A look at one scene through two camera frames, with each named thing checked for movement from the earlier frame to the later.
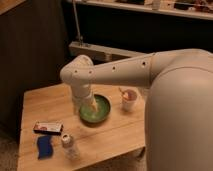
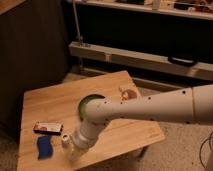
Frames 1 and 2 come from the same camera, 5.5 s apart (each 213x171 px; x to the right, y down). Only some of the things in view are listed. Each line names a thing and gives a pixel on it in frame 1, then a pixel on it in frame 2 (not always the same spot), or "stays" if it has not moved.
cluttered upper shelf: (191, 9) stays
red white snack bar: (48, 127) stays
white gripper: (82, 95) to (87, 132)
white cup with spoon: (128, 98) stays
